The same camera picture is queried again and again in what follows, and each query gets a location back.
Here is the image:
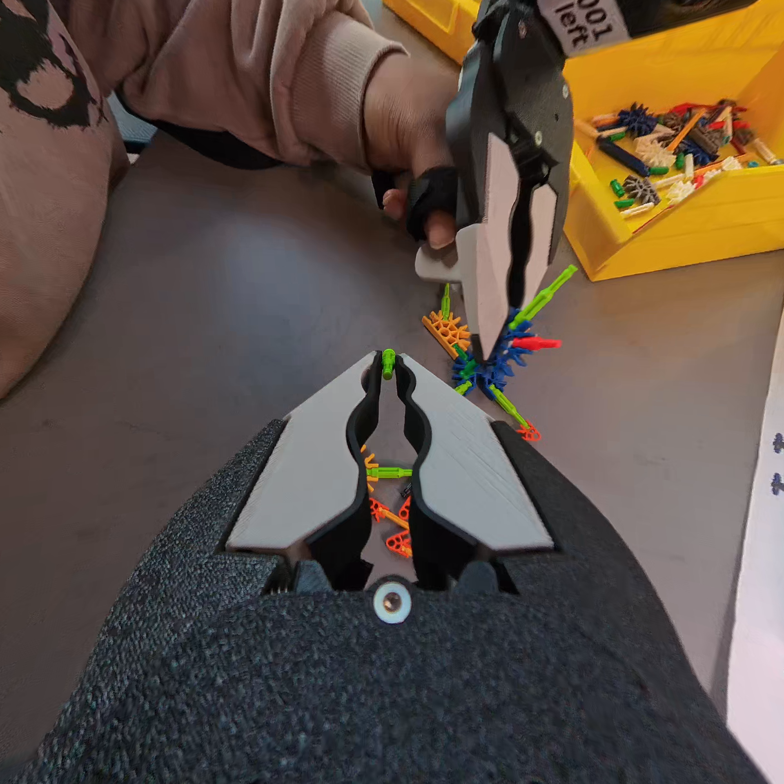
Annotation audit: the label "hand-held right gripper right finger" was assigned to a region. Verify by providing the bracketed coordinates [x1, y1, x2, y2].
[394, 355, 555, 588]

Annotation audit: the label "pile of toy pieces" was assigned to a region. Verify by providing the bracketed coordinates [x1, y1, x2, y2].
[576, 101, 782, 221]

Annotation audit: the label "person's left forearm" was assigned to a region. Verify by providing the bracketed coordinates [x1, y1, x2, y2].
[61, 0, 408, 171]

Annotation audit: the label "large blue connector fan assembly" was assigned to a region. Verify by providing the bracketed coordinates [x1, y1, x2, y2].
[421, 283, 543, 443]

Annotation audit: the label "yellow fan connector green rod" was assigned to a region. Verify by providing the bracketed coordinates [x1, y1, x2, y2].
[360, 444, 414, 494]

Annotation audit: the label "yellow storage bin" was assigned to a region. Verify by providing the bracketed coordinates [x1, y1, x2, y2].
[383, 0, 485, 65]
[560, 0, 784, 283]

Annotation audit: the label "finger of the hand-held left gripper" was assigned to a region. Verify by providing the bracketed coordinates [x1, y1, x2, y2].
[523, 184, 559, 302]
[415, 135, 523, 363]

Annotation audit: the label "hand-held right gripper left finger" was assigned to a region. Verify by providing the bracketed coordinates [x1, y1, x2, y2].
[225, 351, 383, 584]

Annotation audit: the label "toy instruction sheet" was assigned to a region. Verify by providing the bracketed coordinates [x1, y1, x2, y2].
[726, 315, 784, 784]

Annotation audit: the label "grey desk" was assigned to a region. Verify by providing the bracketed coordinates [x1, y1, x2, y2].
[0, 0, 784, 766]

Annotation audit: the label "small blue connector green rods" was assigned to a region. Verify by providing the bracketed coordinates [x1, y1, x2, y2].
[487, 265, 578, 383]

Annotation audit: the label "person's left hand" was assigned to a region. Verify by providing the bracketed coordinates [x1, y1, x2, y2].
[364, 54, 463, 251]

